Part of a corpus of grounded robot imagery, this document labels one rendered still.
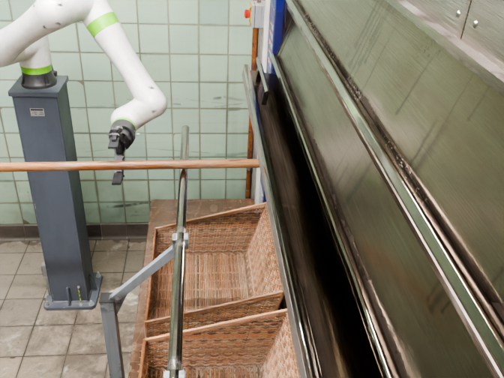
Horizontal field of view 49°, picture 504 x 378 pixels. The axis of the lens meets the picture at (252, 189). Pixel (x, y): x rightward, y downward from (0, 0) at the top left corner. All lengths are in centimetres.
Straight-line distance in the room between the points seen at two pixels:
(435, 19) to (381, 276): 41
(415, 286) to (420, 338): 8
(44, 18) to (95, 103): 114
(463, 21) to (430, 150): 16
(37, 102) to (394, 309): 195
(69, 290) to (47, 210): 50
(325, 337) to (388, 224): 22
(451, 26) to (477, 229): 27
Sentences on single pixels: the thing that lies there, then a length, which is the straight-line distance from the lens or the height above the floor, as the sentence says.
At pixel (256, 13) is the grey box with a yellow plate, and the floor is 148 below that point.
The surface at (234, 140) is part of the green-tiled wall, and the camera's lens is 319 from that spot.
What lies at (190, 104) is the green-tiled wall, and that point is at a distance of 309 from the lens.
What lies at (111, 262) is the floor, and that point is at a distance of 337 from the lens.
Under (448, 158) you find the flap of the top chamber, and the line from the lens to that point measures 71.
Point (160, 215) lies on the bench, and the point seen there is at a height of 58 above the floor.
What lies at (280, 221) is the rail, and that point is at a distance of 116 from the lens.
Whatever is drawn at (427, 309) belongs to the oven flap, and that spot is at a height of 156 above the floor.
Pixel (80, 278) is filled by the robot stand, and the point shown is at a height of 18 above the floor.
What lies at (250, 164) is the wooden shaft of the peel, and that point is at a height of 120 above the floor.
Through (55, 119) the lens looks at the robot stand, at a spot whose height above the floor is 107.
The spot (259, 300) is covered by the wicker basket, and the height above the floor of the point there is 82.
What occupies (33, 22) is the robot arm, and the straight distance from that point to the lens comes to 213.
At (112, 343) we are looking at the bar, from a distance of 182.
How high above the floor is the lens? 209
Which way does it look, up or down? 31 degrees down
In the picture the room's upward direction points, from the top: 3 degrees clockwise
